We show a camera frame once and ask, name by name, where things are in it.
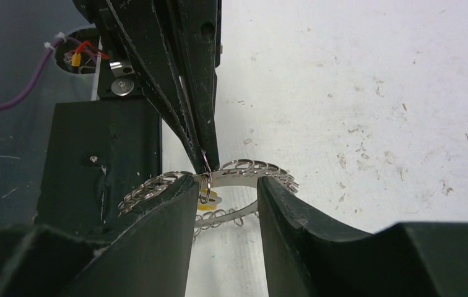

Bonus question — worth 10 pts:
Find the key with yellow tag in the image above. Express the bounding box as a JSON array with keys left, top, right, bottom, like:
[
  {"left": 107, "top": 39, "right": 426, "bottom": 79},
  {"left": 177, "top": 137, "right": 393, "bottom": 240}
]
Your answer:
[{"left": 197, "top": 189, "right": 222, "bottom": 211}]

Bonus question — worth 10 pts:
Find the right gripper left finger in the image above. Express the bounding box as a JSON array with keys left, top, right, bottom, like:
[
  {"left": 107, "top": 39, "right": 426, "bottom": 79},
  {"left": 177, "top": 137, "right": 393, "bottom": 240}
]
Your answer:
[{"left": 0, "top": 175, "right": 199, "bottom": 296}]

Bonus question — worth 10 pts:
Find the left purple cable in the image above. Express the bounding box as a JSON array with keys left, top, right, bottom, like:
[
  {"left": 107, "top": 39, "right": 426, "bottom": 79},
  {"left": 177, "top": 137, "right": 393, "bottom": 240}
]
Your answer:
[{"left": 0, "top": 32, "right": 108, "bottom": 113}]

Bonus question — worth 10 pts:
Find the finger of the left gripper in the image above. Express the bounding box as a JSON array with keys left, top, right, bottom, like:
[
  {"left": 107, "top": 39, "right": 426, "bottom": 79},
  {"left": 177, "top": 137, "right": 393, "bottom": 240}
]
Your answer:
[
  {"left": 74, "top": 1, "right": 194, "bottom": 168},
  {"left": 167, "top": 1, "right": 222, "bottom": 171}
]

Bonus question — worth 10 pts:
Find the metal disc with key rings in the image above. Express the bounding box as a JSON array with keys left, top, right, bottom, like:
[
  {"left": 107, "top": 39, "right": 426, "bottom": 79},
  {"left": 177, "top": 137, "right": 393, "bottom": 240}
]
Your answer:
[{"left": 118, "top": 158, "right": 299, "bottom": 241}]

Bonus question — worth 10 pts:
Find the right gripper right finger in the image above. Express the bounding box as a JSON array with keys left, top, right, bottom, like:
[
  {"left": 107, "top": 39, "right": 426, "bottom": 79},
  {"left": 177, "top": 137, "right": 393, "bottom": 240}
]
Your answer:
[{"left": 257, "top": 178, "right": 468, "bottom": 296}]

